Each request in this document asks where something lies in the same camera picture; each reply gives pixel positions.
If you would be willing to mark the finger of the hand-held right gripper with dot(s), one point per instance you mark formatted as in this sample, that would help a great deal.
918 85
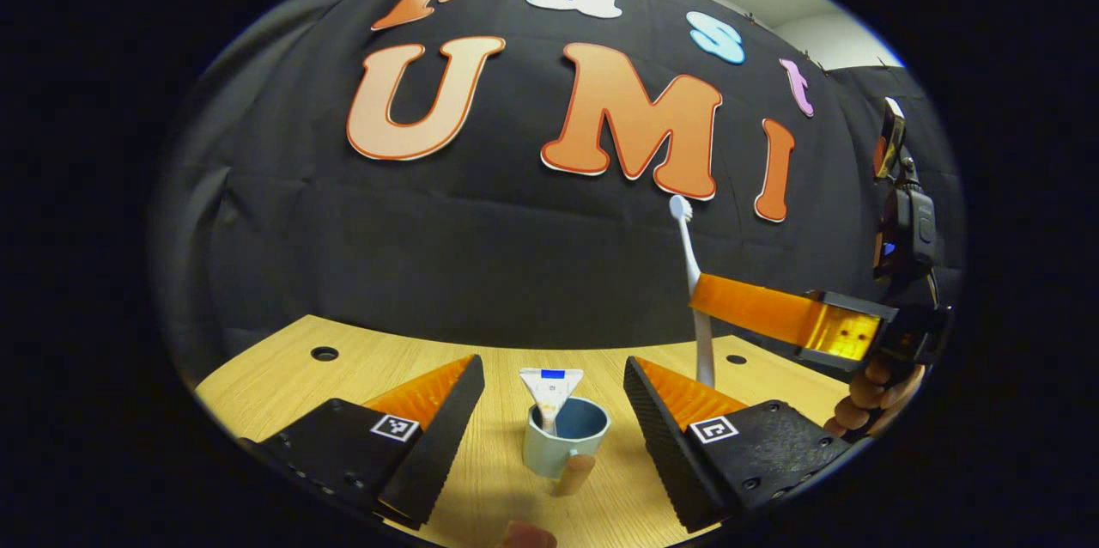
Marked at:
747 303

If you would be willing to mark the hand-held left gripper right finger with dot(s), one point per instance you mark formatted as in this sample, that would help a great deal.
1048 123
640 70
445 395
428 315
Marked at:
661 445

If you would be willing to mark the wooden desktop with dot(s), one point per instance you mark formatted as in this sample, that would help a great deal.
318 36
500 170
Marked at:
498 445

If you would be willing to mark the white toothpaste tube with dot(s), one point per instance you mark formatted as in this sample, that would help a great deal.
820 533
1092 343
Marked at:
549 389

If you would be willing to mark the black backdrop cloth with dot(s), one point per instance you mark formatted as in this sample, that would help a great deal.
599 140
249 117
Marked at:
481 256

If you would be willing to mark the white toothbrush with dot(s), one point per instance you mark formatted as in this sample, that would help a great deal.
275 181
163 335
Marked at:
689 252

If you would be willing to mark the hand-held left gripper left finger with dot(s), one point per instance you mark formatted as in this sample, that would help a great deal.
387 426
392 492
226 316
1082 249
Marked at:
446 436

